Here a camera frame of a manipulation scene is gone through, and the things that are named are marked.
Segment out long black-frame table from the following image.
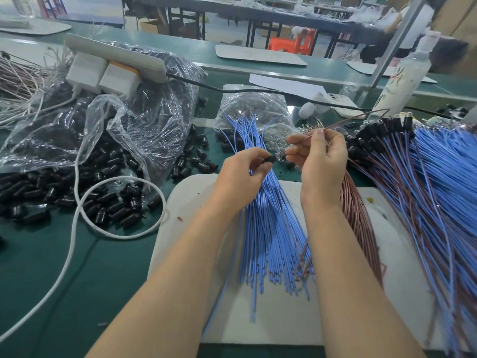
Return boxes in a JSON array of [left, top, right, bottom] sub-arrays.
[[134, 0, 389, 55]]

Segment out pile of black plastic caps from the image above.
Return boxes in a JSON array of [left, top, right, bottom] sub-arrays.
[[0, 124, 221, 251]]

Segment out white charging cable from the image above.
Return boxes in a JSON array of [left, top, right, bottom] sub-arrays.
[[0, 93, 168, 342]]

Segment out bundle of blue wires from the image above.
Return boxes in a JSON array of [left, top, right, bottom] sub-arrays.
[[220, 114, 314, 321]]

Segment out cardboard boxes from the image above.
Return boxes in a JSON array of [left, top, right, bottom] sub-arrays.
[[432, 0, 477, 75]]

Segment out white flat device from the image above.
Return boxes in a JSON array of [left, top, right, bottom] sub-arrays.
[[320, 93, 366, 118]]

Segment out black power cord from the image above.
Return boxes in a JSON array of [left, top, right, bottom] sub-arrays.
[[165, 72, 459, 118]]

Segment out short metal frame post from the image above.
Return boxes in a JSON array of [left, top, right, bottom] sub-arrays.
[[462, 104, 477, 127]]

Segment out white work board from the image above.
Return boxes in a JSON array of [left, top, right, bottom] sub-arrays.
[[148, 174, 448, 346]]

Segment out white computer mouse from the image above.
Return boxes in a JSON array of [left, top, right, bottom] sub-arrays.
[[298, 102, 317, 121]]

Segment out white flat tray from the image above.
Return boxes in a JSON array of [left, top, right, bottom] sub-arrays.
[[215, 44, 308, 67], [346, 61, 438, 84], [0, 18, 72, 36]]

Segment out white paper sheet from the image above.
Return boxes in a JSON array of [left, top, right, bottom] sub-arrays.
[[248, 73, 329, 101]]

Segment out orange plastic stool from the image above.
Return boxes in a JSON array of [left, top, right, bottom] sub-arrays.
[[268, 27, 317, 55]]

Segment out person's left forearm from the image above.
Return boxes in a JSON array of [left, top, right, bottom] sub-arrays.
[[85, 203, 243, 358]]

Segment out person's right forearm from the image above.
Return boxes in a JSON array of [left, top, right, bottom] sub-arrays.
[[302, 197, 426, 358]]

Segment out white orange charger adapter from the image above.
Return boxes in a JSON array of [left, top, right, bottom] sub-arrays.
[[98, 62, 143, 99]]

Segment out small clear plastic bag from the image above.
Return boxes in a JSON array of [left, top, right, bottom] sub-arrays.
[[215, 86, 298, 146]]

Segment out blue table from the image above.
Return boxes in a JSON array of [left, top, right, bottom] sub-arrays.
[[37, 0, 124, 25]]

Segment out large clear plastic bag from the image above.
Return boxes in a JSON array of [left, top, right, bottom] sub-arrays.
[[0, 41, 206, 183]]

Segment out pile of assembled wire harnesses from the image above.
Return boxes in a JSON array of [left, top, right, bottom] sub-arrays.
[[343, 111, 477, 354]]

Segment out person's right hand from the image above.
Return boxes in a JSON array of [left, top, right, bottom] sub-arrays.
[[285, 128, 349, 211]]

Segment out slanted metal frame post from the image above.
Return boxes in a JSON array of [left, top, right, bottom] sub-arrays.
[[370, 0, 432, 88]]

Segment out white power strip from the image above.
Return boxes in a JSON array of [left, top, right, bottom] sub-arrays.
[[63, 33, 168, 84]]

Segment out white spray bottle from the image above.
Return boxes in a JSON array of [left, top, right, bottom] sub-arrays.
[[370, 31, 442, 120]]

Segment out bundle of stripped brown wires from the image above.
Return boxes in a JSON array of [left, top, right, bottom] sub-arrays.
[[0, 50, 74, 130]]

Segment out person's left hand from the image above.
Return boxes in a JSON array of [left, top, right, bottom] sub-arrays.
[[211, 147, 274, 215]]

